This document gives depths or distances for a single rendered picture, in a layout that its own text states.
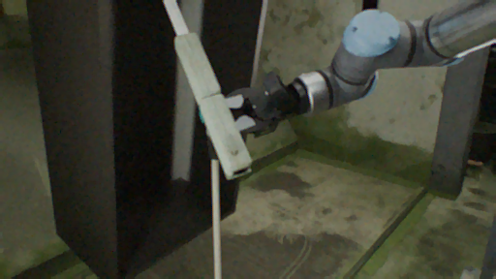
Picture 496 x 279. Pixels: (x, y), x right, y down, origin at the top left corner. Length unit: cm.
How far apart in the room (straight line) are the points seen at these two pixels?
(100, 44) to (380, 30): 58
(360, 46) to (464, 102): 204
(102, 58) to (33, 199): 134
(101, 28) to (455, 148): 237
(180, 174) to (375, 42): 129
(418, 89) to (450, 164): 55
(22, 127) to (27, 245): 60
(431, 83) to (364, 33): 204
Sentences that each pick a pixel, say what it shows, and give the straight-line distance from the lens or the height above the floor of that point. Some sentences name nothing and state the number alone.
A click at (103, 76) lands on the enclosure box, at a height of 115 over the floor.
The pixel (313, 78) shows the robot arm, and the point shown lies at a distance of 78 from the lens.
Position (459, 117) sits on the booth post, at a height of 59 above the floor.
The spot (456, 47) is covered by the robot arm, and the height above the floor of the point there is 122.
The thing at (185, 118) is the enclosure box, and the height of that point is 83.
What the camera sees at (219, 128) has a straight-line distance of 66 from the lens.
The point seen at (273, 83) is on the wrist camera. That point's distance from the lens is 67.
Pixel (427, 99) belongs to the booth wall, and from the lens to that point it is 276.
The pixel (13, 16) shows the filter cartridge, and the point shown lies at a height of 127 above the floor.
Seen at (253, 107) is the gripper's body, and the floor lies 111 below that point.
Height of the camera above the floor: 129
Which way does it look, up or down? 20 degrees down
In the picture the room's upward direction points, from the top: 2 degrees counter-clockwise
